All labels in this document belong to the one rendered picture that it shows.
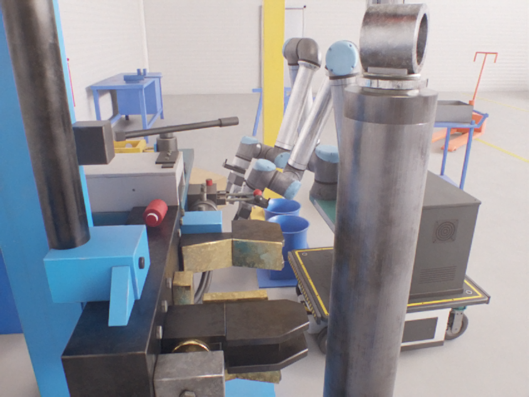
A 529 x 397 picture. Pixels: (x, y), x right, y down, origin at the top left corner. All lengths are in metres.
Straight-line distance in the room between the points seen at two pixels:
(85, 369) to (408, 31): 0.90
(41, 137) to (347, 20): 11.49
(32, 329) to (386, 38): 1.09
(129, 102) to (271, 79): 4.77
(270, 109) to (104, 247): 2.77
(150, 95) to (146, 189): 6.57
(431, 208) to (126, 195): 1.38
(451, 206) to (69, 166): 1.73
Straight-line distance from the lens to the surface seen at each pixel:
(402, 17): 0.99
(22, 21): 0.86
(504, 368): 2.62
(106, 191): 1.41
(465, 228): 2.29
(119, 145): 2.10
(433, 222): 2.17
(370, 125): 0.97
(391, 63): 1.00
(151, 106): 7.93
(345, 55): 1.63
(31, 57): 0.86
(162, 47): 11.79
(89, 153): 1.10
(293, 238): 2.82
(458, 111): 4.12
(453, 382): 2.43
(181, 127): 1.20
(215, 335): 0.95
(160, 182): 1.36
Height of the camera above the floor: 1.60
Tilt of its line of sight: 22 degrees down
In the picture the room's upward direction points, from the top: straight up
